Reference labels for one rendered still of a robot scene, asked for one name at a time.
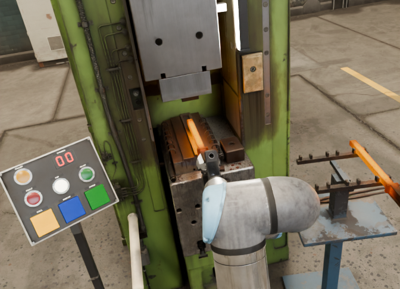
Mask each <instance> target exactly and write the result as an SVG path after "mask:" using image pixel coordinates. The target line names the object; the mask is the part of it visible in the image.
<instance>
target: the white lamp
mask: <svg viewBox="0 0 400 289"><path fill-rule="evenodd" d="M67 187H68V185H67V183H66V181H64V180H59V181H57V182H56V183H55V189H56V190H57V191H58V192H64V191H65V190H66V189H67Z"/></svg>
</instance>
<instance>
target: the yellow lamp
mask: <svg viewBox="0 0 400 289"><path fill-rule="evenodd" d="M16 179H17V181H19V182H20V183H25V182H27V181H28V180H29V179H30V174H29V172H27V171H25V170H21V171H19V172H18V173H17V175H16Z"/></svg>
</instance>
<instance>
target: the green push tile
mask: <svg viewBox="0 0 400 289"><path fill-rule="evenodd" d="M84 194H85V196H86V199H87V201H88V203H89V205H90V208H91V209H92V210H95V209H97V208H98V207H100V206H102V205H104V204H106V203H108V202H110V199H109V197H108V194H107V192H106V190H105V188H104V186H103V184H100V185H98V186H96V187H94V188H92V189H89V190H87V191H85V192H84Z"/></svg>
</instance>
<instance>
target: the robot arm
mask: <svg viewBox="0 0 400 289"><path fill-rule="evenodd" d="M204 154H205V162H204V161H203V158H202V156H201V153H200V155H199V156H198V159H197V161H196V168H197V169H198V171H201V173H202V177H201V181H202V184H203V186H204V191H203V194H202V236H203V242H204V243H207V244H210V245H211V251H212V253H213V258H214V267H215V275H216V280H217V289H270V282H269V276H268V266H267V257H266V251H265V246H266V240H269V239H276V238H280V237H281V236H282V232H301V231H304V230H306V229H308V228H310V227H311V226H313V224H314V223H315V222H316V220H317V219H318V217H319V214H320V199H319V197H318V194H317V193H316V191H315V189H314V188H313V187H312V186H311V185H310V184H308V183H307V182H305V181H303V180H301V179H298V178H293V177H288V176H271V177H266V178H258V179H250V180H245V181H236V182H227V181H226V180H225V179H223V178H221V172H220V166H221V164H220V161H219V159H218V156H217V151H216V150H207V151H205V152H204Z"/></svg>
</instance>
